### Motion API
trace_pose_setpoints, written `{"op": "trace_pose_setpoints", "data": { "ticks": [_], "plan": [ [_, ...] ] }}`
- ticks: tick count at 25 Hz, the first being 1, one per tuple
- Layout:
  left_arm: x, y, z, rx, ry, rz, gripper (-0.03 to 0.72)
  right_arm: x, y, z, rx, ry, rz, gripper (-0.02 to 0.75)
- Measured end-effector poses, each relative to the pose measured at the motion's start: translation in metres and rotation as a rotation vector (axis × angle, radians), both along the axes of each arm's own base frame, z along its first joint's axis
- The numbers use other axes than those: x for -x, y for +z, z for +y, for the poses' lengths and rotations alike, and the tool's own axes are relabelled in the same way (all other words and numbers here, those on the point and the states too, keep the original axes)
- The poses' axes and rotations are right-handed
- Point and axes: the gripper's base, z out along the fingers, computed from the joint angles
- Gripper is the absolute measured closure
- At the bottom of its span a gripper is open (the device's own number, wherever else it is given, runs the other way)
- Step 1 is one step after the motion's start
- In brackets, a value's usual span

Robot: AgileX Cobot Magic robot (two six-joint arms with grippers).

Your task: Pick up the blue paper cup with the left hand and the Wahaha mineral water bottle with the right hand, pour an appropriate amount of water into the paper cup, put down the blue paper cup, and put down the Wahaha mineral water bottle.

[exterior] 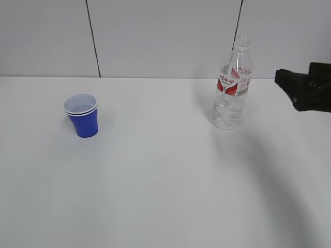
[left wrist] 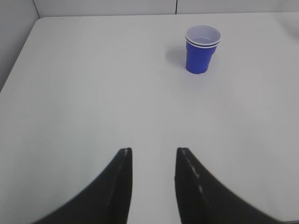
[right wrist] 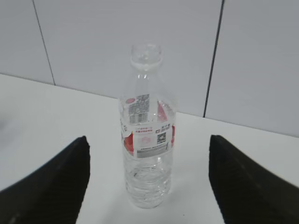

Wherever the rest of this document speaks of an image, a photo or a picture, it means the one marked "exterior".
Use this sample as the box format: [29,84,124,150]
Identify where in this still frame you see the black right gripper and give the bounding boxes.
[275,62,331,113]

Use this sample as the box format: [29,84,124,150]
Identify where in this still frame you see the clear Wahaha water bottle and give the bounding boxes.
[212,36,254,130]

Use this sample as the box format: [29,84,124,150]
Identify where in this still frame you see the blue paper cup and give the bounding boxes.
[67,107,99,138]

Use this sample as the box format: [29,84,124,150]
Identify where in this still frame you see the white-rimmed paper cup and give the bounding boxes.
[63,94,98,116]

